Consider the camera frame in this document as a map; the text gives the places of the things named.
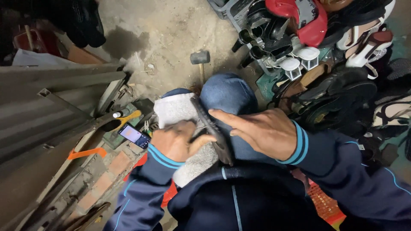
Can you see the person's right hand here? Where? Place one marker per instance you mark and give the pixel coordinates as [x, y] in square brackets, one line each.
[266, 131]

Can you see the person's left hand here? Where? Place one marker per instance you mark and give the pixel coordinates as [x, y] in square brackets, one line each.
[173, 142]

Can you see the black shoe sole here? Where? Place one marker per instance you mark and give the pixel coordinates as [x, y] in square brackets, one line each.
[212, 131]

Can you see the white towel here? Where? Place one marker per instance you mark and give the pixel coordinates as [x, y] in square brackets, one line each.
[183, 128]

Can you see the black smartphone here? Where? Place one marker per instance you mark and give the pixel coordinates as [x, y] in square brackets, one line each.
[134, 135]

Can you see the black rubber mallet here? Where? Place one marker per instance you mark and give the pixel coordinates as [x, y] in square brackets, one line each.
[200, 62]

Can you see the orange plastic strip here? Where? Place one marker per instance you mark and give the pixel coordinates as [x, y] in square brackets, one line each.
[86, 153]

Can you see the orange plastic stool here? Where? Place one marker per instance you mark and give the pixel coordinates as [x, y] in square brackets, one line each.
[324, 202]

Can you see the heap of shoes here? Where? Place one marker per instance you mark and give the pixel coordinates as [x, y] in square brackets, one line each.
[334, 64]

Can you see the grey metal sheets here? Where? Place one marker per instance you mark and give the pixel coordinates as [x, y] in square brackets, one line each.
[48, 128]

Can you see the dark hanging cloth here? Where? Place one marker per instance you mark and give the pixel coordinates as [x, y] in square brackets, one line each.
[67, 19]

